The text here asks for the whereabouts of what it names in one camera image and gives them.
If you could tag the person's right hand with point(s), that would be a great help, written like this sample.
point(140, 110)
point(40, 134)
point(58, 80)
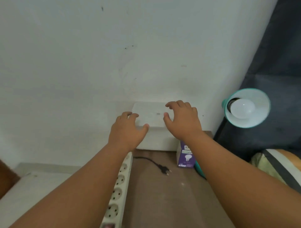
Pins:
point(185, 122)

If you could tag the person's left hand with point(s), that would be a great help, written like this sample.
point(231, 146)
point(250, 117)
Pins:
point(124, 133)

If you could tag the person's left thumb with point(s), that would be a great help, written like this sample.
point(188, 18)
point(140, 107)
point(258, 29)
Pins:
point(143, 130)

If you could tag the person's right little finger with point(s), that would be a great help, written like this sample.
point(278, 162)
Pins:
point(194, 111)

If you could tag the person's right thumb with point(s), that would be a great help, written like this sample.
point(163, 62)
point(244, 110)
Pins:
point(168, 121)

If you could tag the person's left middle finger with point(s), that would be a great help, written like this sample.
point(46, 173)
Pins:
point(126, 114)

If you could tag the person's right middle finger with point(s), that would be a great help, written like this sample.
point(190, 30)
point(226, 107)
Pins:
point(180, 103)

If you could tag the white box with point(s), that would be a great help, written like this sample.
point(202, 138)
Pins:
point(152, 117)

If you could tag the person's left forearm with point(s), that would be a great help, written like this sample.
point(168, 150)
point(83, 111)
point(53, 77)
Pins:
point(82, 188)

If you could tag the person's right forearm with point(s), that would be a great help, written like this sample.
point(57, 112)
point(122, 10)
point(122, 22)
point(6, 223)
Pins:
point(235, 185)

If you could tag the purple light bulb carton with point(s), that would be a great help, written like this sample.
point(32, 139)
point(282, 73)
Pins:
point(184, 158)

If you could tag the white light bulb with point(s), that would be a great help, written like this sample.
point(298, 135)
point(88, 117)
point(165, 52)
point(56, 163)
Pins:
point(243, 109)

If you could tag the white power strip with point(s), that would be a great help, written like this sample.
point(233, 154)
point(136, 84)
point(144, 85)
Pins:
point(118, 185)

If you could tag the teal desk lamp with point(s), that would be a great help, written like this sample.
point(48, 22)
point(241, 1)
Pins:
point(261, 103)

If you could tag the dark grey fabric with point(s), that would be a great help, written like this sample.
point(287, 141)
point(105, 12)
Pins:
point(277, 58)

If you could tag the striped yellow cloth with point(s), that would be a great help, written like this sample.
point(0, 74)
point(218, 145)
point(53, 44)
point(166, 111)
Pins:
point(277, 164)

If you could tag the brown wooden furniture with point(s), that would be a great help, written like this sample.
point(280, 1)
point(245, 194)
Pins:
point(7, 178)

